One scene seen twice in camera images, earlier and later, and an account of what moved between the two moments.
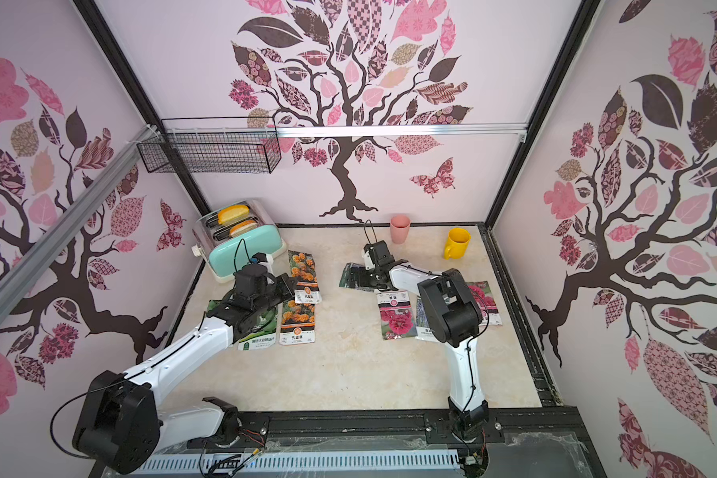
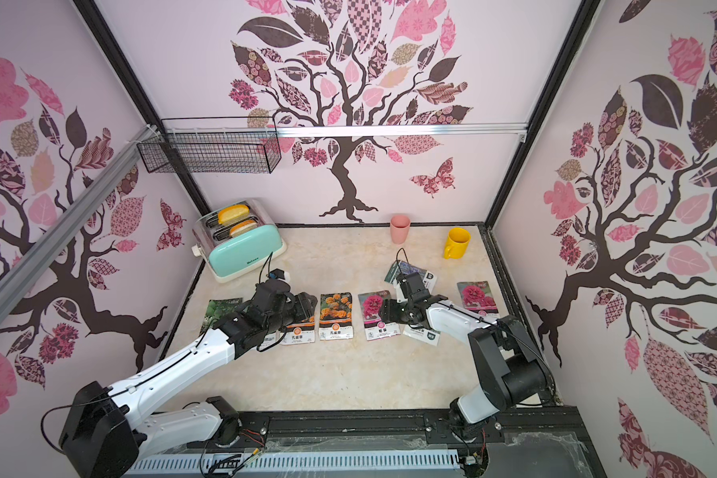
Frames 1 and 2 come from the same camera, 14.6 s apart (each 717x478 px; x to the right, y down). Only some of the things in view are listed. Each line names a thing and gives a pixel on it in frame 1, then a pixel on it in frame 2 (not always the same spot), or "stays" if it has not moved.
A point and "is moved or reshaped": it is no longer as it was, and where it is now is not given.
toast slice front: [243, 227] stays
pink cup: [399, 228] stays
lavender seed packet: [350, 277] is moved or reshaped
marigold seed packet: [297, 324] stays
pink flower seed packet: [395, 315] is moved or reshaped
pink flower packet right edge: [482, 295] stays
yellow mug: [458, 241] stays
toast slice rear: [232, 213] stays
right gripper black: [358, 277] -> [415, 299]
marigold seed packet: [303, 270] -> [336, 319]
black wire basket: [214, 145] stays
